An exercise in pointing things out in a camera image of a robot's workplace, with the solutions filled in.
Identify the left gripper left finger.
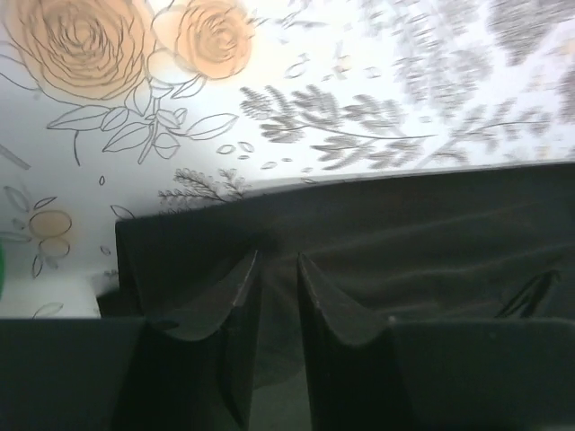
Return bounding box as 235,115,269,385
1,251,261,430

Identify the black t shirt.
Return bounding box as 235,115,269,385
98,163,574,430

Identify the floral table cloth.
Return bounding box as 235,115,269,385
1,1,574,318

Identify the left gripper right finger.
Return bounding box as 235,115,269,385
297,256,574,430

